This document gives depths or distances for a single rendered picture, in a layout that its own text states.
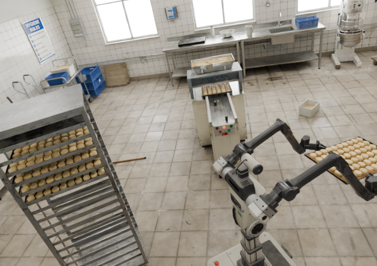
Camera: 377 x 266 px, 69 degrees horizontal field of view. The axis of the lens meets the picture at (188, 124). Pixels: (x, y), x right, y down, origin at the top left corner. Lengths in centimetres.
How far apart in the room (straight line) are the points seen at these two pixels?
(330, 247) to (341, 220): 36
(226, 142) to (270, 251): 129
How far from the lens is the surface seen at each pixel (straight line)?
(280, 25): 692
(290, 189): 168
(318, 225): 323
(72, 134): 231
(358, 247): 316
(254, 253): 233
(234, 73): 375
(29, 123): 194
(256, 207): 166
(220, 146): 333
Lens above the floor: 249
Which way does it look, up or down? 30 degrees down
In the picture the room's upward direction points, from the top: 11 degrees counter-clockwise
